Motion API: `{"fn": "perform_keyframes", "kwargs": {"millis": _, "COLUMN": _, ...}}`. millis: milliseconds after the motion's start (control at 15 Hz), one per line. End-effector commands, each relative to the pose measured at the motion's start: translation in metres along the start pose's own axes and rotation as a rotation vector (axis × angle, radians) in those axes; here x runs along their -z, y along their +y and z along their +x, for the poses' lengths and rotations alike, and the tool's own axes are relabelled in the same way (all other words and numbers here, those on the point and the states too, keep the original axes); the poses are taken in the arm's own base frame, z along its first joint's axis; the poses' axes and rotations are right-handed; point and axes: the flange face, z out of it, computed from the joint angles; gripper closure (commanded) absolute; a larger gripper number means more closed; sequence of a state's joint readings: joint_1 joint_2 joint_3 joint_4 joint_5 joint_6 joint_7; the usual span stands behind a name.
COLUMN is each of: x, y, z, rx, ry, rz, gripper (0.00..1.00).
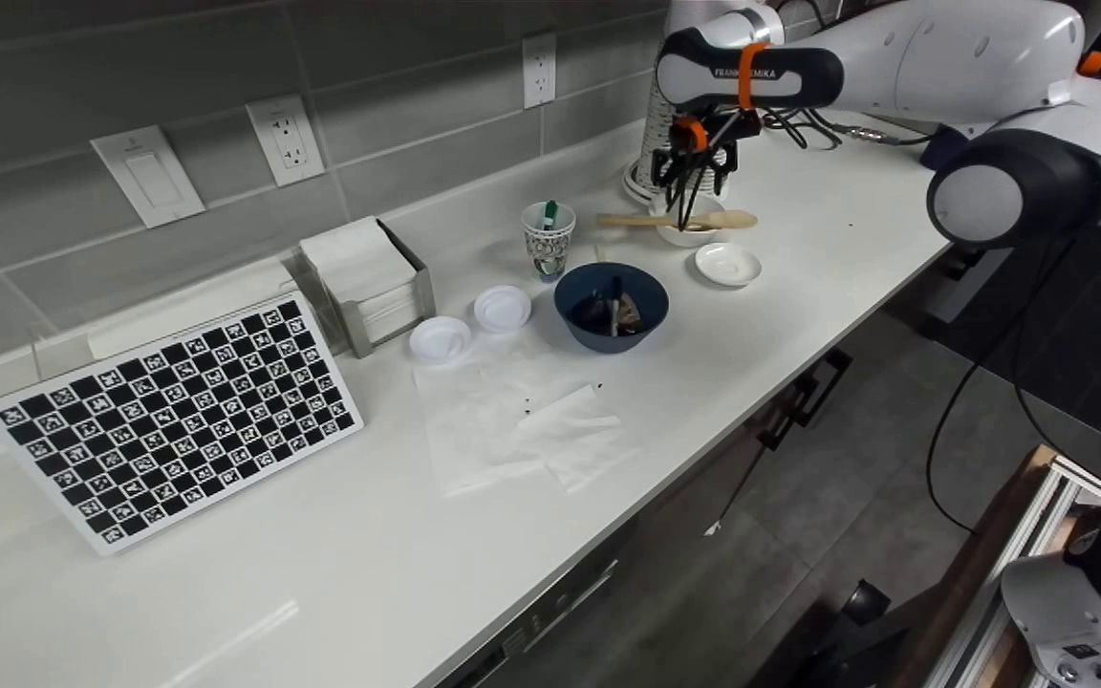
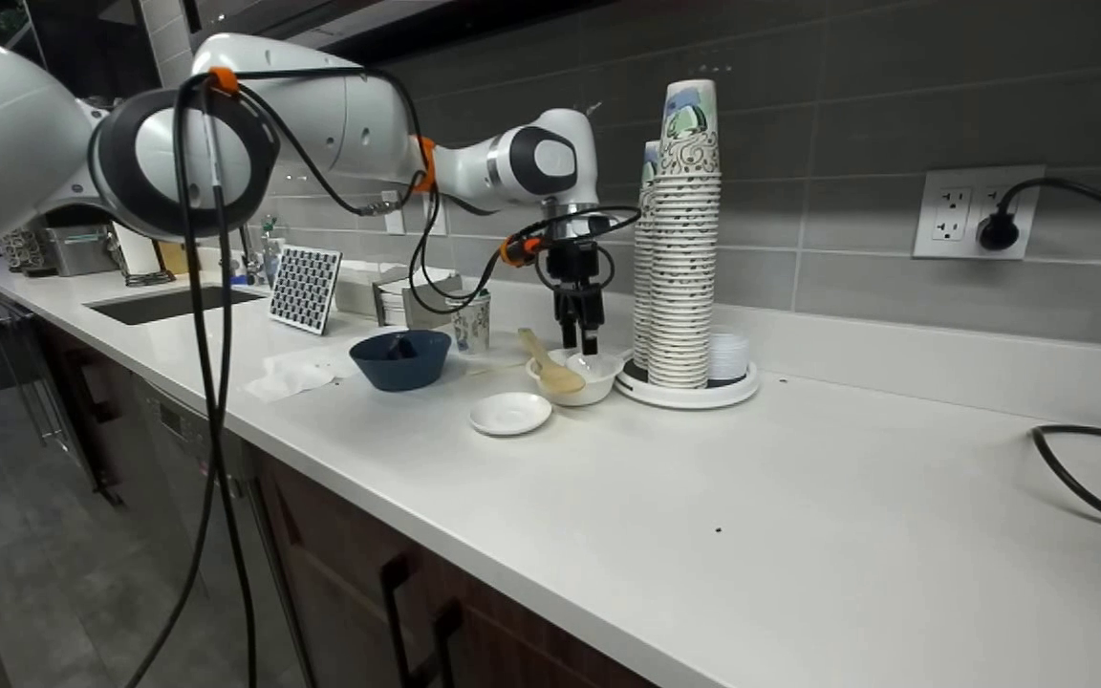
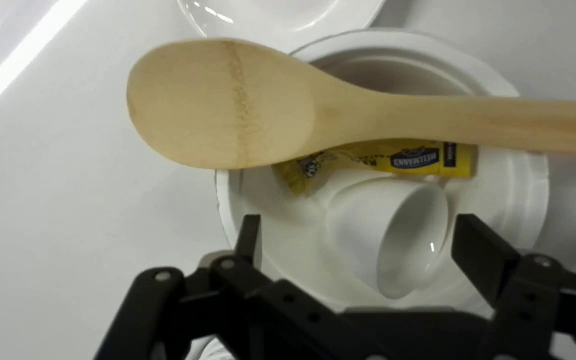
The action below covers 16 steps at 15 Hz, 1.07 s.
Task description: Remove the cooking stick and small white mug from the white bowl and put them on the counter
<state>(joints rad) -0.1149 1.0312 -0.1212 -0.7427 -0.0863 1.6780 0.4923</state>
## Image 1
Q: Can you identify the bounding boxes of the white napkin box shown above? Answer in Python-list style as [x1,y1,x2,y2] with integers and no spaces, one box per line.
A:
[296,215,440,360]

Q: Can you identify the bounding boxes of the shorter paper cup stack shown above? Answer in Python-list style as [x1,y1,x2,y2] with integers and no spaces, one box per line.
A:
[634,88,682,195]

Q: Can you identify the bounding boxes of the round white plastic lid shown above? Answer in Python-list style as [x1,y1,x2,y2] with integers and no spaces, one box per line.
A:
[469,283,536,338]
[407,315,476,375]

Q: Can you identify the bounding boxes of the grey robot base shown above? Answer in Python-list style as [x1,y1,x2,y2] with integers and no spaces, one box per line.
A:
[998,510,1101,688]

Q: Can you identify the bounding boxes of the wooden board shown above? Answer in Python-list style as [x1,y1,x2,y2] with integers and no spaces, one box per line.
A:
[886,440,1070,688]

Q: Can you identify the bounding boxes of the clear plastic sheet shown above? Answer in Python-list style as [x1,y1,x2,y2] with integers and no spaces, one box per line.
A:
[410,341,640,500]

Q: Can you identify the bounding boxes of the white bowl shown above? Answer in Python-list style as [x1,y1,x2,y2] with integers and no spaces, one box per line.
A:
[652,187,727,248]

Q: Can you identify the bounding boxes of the white single wall outlet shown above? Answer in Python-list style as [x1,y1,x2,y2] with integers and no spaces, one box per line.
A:
[518,30,562,113]

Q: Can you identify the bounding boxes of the brown sachet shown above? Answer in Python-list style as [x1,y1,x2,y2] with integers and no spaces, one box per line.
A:
[583,288,652,343]

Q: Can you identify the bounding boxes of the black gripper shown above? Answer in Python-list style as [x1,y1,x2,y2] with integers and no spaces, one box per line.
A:
[652,106,745,235]

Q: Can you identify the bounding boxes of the aluminium frame rail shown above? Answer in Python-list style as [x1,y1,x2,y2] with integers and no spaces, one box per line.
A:
[984,455,1101,587]

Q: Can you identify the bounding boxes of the dark blue bottle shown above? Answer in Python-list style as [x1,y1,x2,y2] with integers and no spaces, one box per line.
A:
[919,123,980,178]

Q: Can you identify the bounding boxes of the black white calibration checkerboard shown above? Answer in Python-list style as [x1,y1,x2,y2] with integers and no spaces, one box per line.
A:
[0,288,369,560]

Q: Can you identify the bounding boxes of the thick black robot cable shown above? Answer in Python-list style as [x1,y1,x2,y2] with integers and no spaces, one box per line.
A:
[927,227,1063,541]

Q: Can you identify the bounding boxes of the dark blue bowl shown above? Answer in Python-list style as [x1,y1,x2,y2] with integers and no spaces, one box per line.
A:
[551,259,675,355]

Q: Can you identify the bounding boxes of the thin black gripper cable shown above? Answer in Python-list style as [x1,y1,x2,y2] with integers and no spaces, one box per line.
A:
[755,106,938,153]

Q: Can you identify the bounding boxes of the small white saucer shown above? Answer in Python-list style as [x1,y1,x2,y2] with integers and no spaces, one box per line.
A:
[692,243,766,290]

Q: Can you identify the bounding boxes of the white double wall outlet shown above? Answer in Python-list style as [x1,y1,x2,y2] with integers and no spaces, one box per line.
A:
[241,94,331,192]

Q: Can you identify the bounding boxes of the round white cup tray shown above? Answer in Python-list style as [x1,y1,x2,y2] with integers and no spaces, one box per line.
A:
[615,161,678,211]

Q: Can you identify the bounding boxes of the small black floor object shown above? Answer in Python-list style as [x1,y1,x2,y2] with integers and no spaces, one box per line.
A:
[831,578,895,631]

